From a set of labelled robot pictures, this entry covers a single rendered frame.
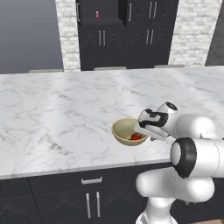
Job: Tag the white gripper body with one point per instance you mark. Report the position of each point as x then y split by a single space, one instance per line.
151 132

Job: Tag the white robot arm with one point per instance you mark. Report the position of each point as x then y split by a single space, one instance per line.
192 163

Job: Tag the red bell pepper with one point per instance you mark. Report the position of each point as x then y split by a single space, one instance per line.
136 136

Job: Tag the beige bowl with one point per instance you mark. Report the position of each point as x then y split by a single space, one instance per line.
124 131

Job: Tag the grey stool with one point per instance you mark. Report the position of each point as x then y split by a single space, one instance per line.
169 66
110 68
45 71

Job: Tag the black cupboard run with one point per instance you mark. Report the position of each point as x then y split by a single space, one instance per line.
116 43

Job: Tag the black drawer front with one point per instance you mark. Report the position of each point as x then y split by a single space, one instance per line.
58 181

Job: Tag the red bottle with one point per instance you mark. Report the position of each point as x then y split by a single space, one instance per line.
97 13

